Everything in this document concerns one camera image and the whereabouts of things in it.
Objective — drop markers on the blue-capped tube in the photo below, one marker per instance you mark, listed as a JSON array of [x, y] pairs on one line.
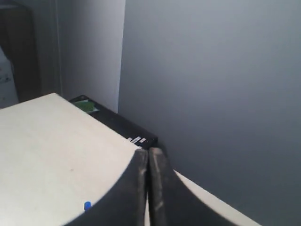
[[87, 205]]

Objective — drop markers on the white cardboard box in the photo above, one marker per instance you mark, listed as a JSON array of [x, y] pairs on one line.
[[8, 94]]

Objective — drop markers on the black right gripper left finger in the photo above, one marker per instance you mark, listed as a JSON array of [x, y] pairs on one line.
[[124, 204]]

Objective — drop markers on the black device behind table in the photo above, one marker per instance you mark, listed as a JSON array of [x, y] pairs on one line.
[[129, 130]]

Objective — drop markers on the dark brown cabinet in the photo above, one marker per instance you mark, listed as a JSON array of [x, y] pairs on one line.
[[29, 39]]

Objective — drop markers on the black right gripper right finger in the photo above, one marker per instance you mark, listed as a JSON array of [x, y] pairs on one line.
[[176, 201]]

